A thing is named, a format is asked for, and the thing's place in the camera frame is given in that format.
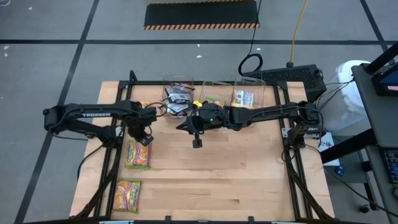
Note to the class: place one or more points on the black diagonal stand beam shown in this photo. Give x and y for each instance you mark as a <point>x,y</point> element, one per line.
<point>384,56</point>

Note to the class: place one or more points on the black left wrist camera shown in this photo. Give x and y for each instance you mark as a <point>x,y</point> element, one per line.
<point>146,140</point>

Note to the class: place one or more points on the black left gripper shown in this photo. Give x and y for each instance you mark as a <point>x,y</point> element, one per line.
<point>140,123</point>

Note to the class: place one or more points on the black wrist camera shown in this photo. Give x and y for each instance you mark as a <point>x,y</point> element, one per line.
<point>197,143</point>
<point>146,140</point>

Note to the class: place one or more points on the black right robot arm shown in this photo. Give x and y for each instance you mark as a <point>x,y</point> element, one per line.
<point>273,112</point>

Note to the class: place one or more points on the grey desk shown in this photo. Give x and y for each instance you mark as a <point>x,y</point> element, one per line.
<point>385,109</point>

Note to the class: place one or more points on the clear plastic bin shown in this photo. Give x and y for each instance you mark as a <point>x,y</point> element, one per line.
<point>168,81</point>
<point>217,87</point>
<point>258,90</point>

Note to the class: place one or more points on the white paper sheet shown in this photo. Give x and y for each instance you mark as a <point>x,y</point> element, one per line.
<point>329,146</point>

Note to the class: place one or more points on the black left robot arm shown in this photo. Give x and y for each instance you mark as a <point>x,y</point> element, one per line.
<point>93,114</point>

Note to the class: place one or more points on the small blue object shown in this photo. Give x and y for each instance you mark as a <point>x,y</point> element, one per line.
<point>339,170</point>

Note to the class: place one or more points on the green Maruchan noodle packet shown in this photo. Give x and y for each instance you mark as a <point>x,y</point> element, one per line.
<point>138,154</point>
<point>214,101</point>
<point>126,196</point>

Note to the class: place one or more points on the black keyboard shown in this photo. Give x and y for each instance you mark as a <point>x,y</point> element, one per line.
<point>392,165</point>

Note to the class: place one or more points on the black desk crossbar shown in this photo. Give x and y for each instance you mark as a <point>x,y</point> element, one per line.
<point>348,147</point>

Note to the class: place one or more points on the black caster wheel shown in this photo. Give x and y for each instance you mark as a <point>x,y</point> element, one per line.
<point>364,208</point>

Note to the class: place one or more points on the black hazard-striped floor mat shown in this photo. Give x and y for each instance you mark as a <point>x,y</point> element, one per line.
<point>199,14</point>

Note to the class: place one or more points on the black monitor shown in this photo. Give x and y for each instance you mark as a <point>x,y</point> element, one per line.
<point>388,81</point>

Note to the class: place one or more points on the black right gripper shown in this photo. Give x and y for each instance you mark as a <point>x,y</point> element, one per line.
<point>210,117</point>

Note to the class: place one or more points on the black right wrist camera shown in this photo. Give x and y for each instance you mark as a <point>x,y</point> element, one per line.
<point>197,143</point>

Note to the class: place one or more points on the white plastic bag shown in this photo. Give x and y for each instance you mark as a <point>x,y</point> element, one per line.
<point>349,90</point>

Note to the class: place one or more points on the black metal table frame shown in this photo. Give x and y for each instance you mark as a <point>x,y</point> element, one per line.
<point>146,83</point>

